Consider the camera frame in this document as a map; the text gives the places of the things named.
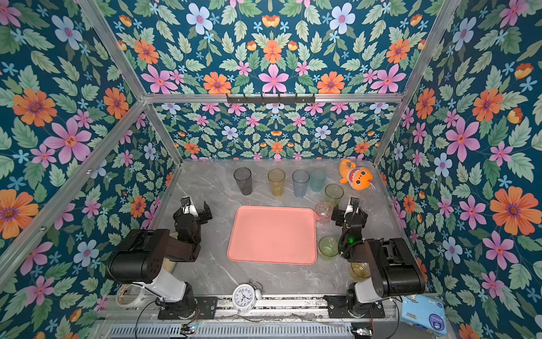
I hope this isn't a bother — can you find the teal frosted cup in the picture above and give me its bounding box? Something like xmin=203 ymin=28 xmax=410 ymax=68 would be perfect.
xmin=309 ymin=168 xmax=327 ymax=192

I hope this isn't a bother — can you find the grey transparent cup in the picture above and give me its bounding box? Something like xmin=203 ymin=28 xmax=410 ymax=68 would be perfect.
xmin=234 ymin=168 xmax=253 ymax=196

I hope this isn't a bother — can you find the pink transparent cup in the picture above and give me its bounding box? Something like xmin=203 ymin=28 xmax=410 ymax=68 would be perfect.
xmin=314 ymin=201 xmax=334 ymax=225

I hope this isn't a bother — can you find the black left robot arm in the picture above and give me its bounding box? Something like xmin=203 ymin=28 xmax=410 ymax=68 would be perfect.
xmin=106 ymin=196 xmax=213 ymax=319

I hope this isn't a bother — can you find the yellow short cup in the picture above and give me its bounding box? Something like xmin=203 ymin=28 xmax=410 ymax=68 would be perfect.
xmin=349 ymin=262 xmax=371 ymax=281

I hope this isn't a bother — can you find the white alarm clock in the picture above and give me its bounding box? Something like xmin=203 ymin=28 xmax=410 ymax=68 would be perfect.
xmin=231 ymin=281 xmax=263 ymax=313

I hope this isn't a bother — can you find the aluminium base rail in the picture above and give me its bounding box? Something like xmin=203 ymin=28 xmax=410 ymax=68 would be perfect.
xmin=98 ymin=294 xmax=404 ymax=323

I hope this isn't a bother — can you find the green short cup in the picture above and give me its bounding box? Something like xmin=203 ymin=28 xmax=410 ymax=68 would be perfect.
xmin=318 ymin=236 xmax=339 ymax=260

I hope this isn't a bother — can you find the yellow transparent cup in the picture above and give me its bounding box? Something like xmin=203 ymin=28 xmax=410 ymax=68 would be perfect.
xmin=268 ymin=168 xmax=286 ymax=197

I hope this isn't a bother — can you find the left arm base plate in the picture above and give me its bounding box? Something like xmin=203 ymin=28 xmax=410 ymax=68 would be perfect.
xmin=158 ymin=297 xmax=218 ymax=321

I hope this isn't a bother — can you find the clear transparent cup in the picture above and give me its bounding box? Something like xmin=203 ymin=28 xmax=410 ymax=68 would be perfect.
xmin=359 ymin=200 xmax=374 ymax=215

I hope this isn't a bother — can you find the orange plush fish toy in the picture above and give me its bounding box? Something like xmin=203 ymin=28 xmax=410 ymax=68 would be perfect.
xmin=339 ymin=159 xmax=374 ymax=191

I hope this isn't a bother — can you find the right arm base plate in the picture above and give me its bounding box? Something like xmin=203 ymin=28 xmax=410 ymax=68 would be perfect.
xmin=323 ymin=295 xmax=385 ymax=319

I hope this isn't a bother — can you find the blue transparent cup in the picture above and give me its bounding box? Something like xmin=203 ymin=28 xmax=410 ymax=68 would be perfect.
xmin=292 ymin=169 xmax=310 ymax=198

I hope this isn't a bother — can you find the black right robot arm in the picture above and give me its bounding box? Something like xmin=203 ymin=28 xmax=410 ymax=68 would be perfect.
xmin=331 ymin=198 xmax=426 ymax=317

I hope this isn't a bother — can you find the white tape roll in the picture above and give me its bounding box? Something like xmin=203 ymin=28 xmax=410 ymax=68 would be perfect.
xmin=115 ymin=284 xmax=145 ymax=308

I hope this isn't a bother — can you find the black hook rail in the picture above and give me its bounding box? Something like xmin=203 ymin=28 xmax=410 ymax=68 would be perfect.
xmin=226 ymin=94 xmax=316 ymax=105

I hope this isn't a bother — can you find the blue tissue pack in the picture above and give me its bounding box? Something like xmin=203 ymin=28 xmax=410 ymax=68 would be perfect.
xmin=399 ymin=295 xmax=448 ymax=337

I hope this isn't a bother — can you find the green tall transparent cup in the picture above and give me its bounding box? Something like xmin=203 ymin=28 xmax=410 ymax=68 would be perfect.
xmin=325 ymin=184 xmax=344 ymax=207

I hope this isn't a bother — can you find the pink plastic tray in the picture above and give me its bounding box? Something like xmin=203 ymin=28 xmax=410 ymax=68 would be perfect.
xmin=227 ymin=206 xmax=318 ymax=266

